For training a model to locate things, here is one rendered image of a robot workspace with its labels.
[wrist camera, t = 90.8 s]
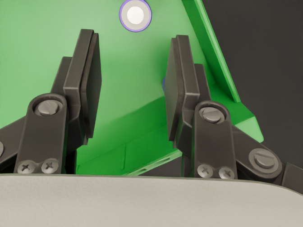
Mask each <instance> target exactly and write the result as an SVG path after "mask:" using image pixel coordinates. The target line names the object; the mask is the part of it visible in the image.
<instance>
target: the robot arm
mask: <svg viewBox="0 0 303 227"><path fill-rule="evenodd" d="M101 82H102V78H101V59H100V47H99V35H98V33H94V30H93V29H81V30H80V33H79V36H78V40H77V43H76V46H75V50H74V53H73V56H72V57H68V56H64V57H62V60H61V62H60V65H59V68H58V71H57V74H56V77H55V80H54V83H53V86H52V88H51V91H50V93H44V94H41V95H38V96H37V97H35V98H33V99H32V100H31V101H30V103H29V105H28V109H27V113H26V116H24V117H22V118H20V119H18V120H16V121H14V122H12V123H10V124H9V125H7V126H5V127H3V128H1V129H0V227H303V169H302V168H300V167H297V166H295V165H293V164H291V163H288V162H287V163H286V164H284V163H282V162H281V161H280V159H279V157H278V156H277V155H276V154H275V153H274V152H273V151H271V150H270V149H268V148H267V147H265V146H264V145H263V144H261V143H260V142H258V141H257V140H255V139H253V138H252V137H251V136H249V135H248V134H246V133H245V132H243V131H242V130H240V129H239V128H237V127H236V126H234V125H233V124H231V116H230V112H229V110H228V109H227V108H226V107H225V106H224V105H223V104H221V103H219V102H217V101H213V100H211V94H210V90H209V86H208V82H207V77H206V73H205V69H204V66H203V64H194V61H193V55H192V51H191V45H190V41H189V36H187V35H176V38H171V43H170V51H169V57H168V64H167V70H166V76H165V106H166V119H167V132H168V141H172V145H173V148H177V149H179V150H180V151H181V152H182V164H181V177H155V176H121V175H82V174H76V165H77V148H79V147H80V146H82V145H87V143H88V139H89V138H93V133H94V128H95V122H96V115H97V109H98V103H99V98H100V92H101Z"/></svg>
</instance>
